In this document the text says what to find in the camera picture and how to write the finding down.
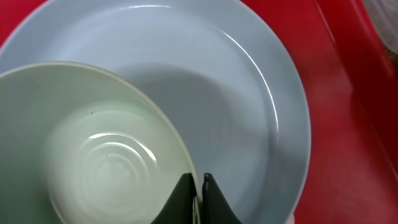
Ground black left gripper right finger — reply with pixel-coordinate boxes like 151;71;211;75
202;173;241;224

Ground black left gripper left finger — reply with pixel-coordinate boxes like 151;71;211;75
151;173;197;224

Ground green bowl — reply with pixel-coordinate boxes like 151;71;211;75
1;62;201;223

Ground light blue plate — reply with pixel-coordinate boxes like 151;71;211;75
1;0;311;223

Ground red plastic tray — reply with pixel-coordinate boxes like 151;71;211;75
1;1;397;223

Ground clear plastic bin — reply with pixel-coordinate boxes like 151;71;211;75
363;0;397;54

